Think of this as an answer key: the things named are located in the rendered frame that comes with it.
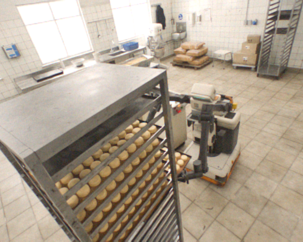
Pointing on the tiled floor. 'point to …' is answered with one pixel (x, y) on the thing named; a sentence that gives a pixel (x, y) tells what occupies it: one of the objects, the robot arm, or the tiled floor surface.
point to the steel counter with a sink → (116, 56)
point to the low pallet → (191, 64)
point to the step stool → (223, 56)
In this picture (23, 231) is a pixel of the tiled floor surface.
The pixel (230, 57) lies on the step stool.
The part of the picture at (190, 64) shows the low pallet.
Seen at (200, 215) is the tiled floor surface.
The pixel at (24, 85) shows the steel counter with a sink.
